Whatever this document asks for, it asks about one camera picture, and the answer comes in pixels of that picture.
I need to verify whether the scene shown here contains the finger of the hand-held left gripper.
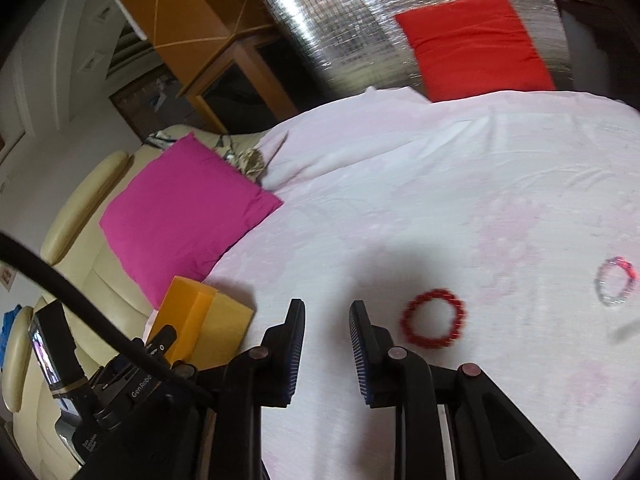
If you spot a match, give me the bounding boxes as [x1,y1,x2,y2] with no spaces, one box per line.
[145,325,179,363]

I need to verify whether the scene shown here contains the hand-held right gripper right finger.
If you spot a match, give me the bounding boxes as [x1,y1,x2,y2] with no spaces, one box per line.
[349,300,581,480]

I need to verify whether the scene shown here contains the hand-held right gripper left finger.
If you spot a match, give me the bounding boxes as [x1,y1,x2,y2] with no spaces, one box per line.
[172,298,307,480]

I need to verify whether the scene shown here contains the red bead bracelet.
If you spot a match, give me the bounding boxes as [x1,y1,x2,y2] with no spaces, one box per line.
[400,287,468,350]

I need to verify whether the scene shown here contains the orange jewelry box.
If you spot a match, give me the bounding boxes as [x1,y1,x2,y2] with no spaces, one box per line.
[144,276,257,366]

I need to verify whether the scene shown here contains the pink clear bead bracelet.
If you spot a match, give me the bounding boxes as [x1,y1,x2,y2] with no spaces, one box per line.
[594,256,640,307]

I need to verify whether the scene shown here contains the magenta pillow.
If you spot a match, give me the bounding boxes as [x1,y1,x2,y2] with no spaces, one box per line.
[99,132,285,311]

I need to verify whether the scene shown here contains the blue cloth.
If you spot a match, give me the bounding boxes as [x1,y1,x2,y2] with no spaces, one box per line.
[1,305,22,361]

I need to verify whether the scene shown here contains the cream leather sofa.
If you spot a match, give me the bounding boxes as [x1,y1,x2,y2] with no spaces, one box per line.
[0,125,271,480]

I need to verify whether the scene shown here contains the floral patterned cloth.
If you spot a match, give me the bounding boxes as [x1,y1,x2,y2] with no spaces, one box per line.
[147,130,268,182]

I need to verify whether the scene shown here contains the pale pink bedsheet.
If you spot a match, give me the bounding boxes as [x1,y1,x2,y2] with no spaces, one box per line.
[257,86,436,193]

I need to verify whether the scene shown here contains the silver foil insulation mat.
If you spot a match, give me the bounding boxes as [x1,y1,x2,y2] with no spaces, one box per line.
[262,0,573,106]

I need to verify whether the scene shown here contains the red pillow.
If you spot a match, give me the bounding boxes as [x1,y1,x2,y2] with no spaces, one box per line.
[394,0,557,103]

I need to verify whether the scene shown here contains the yellow wooden cabinet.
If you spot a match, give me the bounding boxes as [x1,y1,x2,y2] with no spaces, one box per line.
[100,0,301,136]

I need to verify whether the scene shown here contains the black cable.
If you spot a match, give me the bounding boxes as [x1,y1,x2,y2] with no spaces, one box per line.
[0,232,216,406]

